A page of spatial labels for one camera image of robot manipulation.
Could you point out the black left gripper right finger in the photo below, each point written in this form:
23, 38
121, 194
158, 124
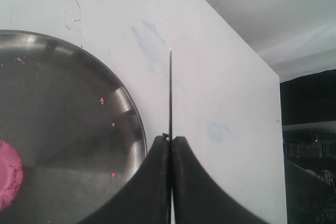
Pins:
196, 196

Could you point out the pink play dough lump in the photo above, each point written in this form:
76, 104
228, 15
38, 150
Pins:
11, 174

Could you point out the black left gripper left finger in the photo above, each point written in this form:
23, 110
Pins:
146, 197

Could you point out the black knife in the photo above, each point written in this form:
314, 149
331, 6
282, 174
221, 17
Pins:
170, 133

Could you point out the round steel plate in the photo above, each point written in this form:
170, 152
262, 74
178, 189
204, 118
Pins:
72, 122

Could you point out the white backdrop curtain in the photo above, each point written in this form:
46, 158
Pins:
294, 37

